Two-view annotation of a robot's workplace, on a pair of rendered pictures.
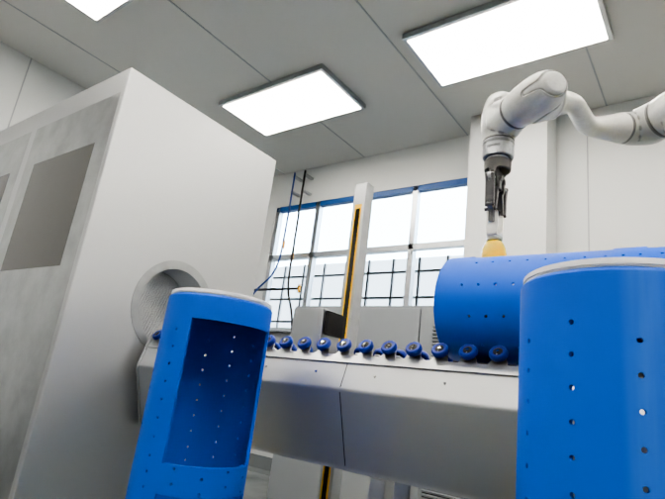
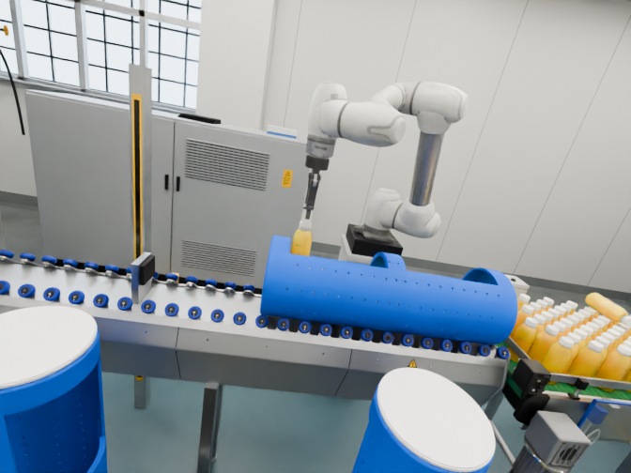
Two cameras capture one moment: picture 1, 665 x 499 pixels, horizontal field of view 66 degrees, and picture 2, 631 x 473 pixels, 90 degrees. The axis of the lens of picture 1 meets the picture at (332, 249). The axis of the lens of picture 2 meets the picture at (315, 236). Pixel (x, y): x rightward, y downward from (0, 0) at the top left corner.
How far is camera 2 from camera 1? 1.03 m
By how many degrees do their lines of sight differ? 57
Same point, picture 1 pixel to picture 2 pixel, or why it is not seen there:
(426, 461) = (247, 378)
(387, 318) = not seen: hidden behind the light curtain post
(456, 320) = (279, 310)
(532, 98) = (377, 140)
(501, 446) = (300, 375)
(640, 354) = not seen: outside the picture
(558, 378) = not seen: outside the picture
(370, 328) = (125, 130)
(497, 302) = (313, 305)
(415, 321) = (169, 131)
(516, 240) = (244, 44)
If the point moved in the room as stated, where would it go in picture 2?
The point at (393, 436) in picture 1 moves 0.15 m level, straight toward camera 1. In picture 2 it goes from (223, 369) to (237, 402)
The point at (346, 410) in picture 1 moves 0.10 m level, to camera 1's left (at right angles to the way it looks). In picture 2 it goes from (182, 358) to (151, 368)
